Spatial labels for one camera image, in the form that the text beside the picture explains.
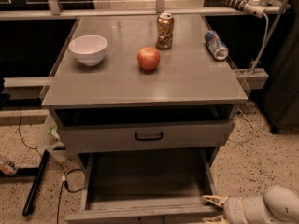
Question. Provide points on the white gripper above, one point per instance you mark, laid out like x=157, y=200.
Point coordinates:
x=233, y=209

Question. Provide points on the grey drawer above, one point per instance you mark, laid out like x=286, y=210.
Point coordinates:
x=108, y=129
x=146, y=187

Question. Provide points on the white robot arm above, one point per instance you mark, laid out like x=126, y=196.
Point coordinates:
x=277, y=205

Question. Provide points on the grey drawer cabinet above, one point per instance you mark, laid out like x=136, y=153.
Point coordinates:
x=186, y=75

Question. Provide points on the grey top drawer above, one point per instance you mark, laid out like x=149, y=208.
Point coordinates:
x=108, y=129

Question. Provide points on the dark cabinet at right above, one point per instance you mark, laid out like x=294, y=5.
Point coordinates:
x=280, y=96

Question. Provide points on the blue soda can lying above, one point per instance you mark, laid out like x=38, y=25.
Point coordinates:
x=216, y=47

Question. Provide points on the red apple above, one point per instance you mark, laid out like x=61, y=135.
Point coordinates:
x=148, y=58

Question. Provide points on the black metal bar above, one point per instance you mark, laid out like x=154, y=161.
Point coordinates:
x=29, y=204

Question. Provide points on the gold soda can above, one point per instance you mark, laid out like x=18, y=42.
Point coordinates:
x=165, y=28

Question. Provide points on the white power strip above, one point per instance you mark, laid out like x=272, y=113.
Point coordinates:
x=252, y=7

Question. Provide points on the white ceramic bowl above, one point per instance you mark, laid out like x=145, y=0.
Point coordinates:
x=88, y=49

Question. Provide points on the plastic bottle on floor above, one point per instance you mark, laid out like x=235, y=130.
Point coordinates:
x=7, y=166

